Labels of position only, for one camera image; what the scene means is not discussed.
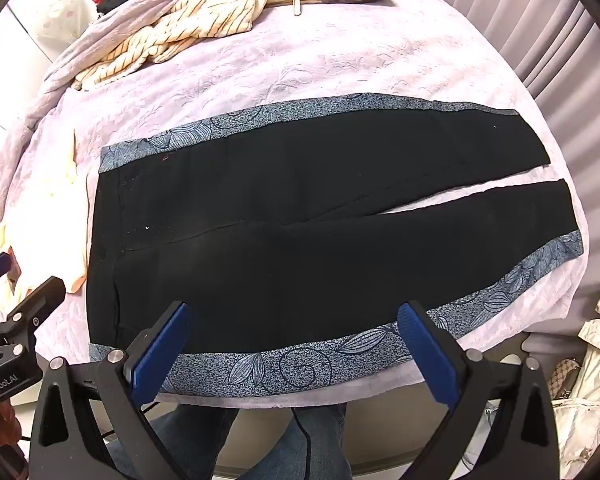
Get cream striped garment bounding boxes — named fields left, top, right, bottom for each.
left=72, top=0, right=306, bottom=92

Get person's left leg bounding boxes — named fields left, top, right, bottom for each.
left=150, top=402, right=241, bottom=480

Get grey bed base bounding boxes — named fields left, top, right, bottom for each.
left=215, top=317, right=600, bottom=480

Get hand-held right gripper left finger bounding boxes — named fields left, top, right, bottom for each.
left=27, top=300, right=191, bottom=480

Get person's leg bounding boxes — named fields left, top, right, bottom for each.
left=279, top=401, right=352, bottom=480
left=150, top=402, right=241, bottom=480

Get grey pleated curtain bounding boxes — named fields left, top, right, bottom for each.
left=425, top=0, right=600, bottom=286

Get pale yellow cloth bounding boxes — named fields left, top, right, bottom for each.
left=0, top=127, right=88, bottom=306

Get checkered patterned bag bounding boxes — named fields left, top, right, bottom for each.
left=547, top=357, right=583, bottom=398

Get person's left hand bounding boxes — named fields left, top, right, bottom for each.
left=0, top=400, right=21, bottom=448

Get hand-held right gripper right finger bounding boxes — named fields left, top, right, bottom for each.
left=397, top=300, right=562, bottom=480

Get person's right leg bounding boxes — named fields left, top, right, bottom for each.
left=279, top=401, right=352, bottom=480

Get black pants with floral stripes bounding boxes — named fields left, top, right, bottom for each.
left=87, top=92, right=583, bottom=395

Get pink embossed bedspread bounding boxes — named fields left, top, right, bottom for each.
left=0, top=0, right=593, bottom=408

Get white floral pillow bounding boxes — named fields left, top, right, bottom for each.
left=32, top=0, right=93, bottom=53

